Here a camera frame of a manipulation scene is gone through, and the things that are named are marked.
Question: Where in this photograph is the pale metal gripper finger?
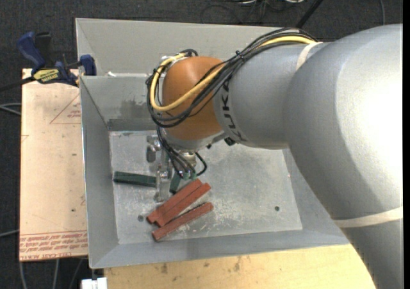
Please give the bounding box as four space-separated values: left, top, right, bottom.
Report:
154 169 165 203
163 168 174 198

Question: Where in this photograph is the dark green flat block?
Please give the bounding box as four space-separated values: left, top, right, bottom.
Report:
169 173 184 195
112 170 158 188

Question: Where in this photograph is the red-brown flat block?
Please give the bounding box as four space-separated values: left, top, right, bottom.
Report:
154 183 212 228
146 179 204 224
151 202 215 242

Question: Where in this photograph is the grey metal bin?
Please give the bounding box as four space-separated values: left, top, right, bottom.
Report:
75 17 350 270

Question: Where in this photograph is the brown cardboard board red print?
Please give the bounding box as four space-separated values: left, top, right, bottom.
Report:
19 68 89 262

